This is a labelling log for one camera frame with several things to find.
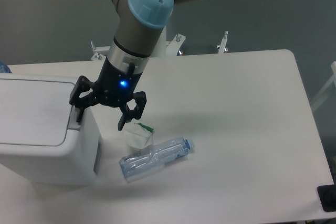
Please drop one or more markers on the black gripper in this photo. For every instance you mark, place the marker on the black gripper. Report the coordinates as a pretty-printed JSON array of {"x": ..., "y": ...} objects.
[{"x": 114, "y": 88}]

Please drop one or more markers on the white push-lid trash can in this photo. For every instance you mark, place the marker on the white push-lid trash can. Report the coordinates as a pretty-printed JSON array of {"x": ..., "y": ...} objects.
[{"x": 40, "y": 137}]

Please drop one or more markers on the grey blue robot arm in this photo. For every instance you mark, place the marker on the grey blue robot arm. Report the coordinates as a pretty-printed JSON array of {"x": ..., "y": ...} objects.
[{"x": 141, "y": 24}]

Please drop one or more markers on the crushed clear plastic bottle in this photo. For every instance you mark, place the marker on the crushed clear plastic bottle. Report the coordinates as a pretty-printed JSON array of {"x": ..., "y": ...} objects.
[{"x": 154, "y": 157}]

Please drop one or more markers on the blue plastic bag edge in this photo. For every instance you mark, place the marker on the blue plastic bag edge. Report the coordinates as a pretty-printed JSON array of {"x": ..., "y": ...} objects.
[{"x": 4, "y": 68}]

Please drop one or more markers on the black device table corner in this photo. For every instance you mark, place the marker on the black device table corner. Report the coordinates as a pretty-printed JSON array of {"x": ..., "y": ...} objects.
[{"x": 327, "y": 197}]

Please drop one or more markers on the white left base bracket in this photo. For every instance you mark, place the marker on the white left base bracket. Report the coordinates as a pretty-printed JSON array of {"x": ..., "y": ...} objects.
[{"x": 98, "y": 52}]

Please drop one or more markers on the white far bracket post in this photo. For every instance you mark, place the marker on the white far bracket post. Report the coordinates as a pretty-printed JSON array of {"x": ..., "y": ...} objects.
[{"x": 222, "y": 47}]

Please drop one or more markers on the white frame right edge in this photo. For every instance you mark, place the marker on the white frame right edge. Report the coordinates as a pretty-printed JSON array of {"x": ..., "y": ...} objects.
[{"x": 323, "y": 94}]

